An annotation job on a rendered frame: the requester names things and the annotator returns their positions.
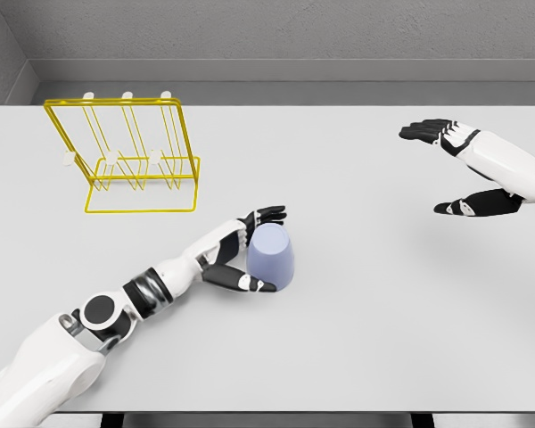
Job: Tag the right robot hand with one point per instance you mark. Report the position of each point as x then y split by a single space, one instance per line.
495 153

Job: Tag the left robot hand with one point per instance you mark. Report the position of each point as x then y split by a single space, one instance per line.
214 248

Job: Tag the lavender cup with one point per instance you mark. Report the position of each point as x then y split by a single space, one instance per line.
271 257

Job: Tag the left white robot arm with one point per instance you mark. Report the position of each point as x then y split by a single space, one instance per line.
93 321

